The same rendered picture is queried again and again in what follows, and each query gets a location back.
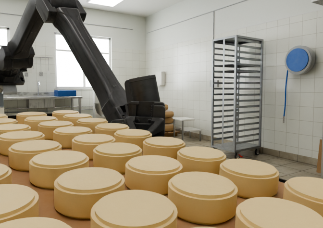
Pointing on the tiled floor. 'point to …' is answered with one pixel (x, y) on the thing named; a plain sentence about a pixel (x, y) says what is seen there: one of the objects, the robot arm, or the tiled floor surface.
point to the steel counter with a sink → (41, 99)
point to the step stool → (185, 127)
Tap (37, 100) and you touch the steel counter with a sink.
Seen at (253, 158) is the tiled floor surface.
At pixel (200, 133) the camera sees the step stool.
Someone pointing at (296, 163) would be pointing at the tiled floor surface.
